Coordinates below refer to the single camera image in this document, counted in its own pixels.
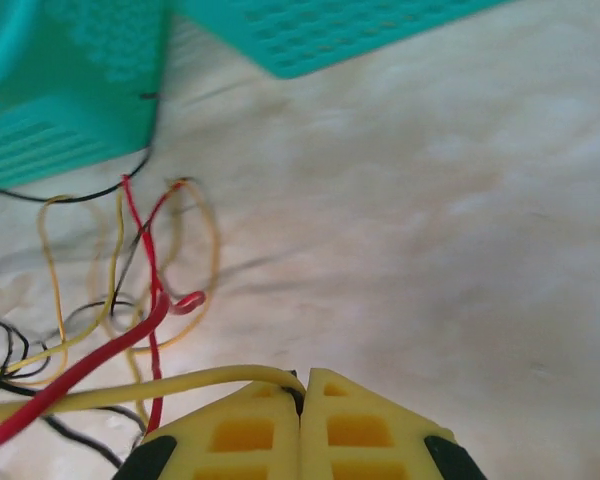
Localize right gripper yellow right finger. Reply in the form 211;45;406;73
299;368;489;480

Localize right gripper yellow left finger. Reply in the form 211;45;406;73
112;368;301;480

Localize thick yellow wire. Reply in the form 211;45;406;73
0;364;306;427

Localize thick red wire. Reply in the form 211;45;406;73
0;291;207;454

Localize thin yellow wire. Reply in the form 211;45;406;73
0;187;129;376

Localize teal plastic basket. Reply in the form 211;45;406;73
177;0;514;81
0;0;170;197

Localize tangle of coloured wires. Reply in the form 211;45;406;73
0;239;149;469

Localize thin black wire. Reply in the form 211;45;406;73
0;92;157;204

